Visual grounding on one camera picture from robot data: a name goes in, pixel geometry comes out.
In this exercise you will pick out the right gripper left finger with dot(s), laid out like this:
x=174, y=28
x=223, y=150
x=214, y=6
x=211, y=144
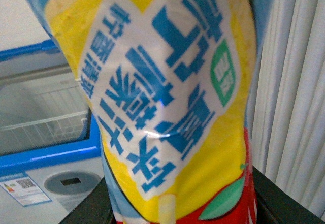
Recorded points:
x=96, y=208

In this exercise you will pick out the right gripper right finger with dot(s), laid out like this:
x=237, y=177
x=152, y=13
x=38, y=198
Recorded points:
x=275, y=206

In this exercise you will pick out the yellow labelled drink bottle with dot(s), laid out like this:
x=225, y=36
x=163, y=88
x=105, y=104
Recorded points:
x=168, y=83

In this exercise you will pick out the round grey control panel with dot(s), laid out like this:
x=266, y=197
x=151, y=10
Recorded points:
x=72, y=182

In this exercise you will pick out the white chest freezer blue rim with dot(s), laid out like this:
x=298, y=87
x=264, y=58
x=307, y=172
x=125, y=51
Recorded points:
x=40, y=164

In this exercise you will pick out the white vertical blinds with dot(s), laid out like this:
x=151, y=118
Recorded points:
x=286, y=107

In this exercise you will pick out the energy label sticker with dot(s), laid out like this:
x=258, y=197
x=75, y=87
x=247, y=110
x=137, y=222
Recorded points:
x=24, y=190

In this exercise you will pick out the glass sliding freezer lid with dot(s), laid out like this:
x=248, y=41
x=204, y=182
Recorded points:
x=34, y=61

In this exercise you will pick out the white wire freezer basket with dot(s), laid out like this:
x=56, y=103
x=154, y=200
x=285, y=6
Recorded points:
x=37, y=119

